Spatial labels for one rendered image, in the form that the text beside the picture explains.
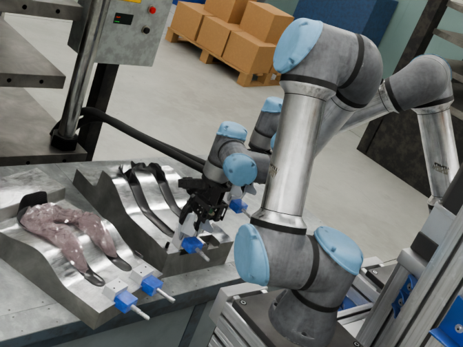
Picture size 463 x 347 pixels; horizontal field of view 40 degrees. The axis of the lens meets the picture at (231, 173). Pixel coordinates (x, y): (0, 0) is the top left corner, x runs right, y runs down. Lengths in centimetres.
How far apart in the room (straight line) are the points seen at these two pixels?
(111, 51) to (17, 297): 111
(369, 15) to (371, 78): 727
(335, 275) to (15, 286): 79
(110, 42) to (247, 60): 417
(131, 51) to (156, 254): 95
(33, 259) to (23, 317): 15
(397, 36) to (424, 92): 733
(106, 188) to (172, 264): 33
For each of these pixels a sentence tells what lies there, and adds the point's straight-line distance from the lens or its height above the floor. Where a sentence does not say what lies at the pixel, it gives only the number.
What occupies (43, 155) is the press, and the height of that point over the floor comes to 78.
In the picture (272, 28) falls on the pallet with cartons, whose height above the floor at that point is 60.
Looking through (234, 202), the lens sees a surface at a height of 94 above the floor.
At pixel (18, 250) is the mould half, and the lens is 167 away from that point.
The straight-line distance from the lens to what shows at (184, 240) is 176.
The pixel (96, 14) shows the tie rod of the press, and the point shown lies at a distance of 217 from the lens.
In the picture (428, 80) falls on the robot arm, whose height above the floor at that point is 156.
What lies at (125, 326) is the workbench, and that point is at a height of 67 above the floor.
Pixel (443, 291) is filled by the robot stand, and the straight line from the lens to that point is 136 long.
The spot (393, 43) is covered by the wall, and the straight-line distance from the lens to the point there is 899.
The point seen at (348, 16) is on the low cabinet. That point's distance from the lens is 875.
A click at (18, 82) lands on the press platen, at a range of 221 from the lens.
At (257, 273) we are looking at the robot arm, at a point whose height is 120.
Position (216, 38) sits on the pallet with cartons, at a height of 29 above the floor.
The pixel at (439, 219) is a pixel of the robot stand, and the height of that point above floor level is 135.
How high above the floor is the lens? 184
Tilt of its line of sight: 24 degrees down
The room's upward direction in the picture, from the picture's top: 22 degrees clockwise
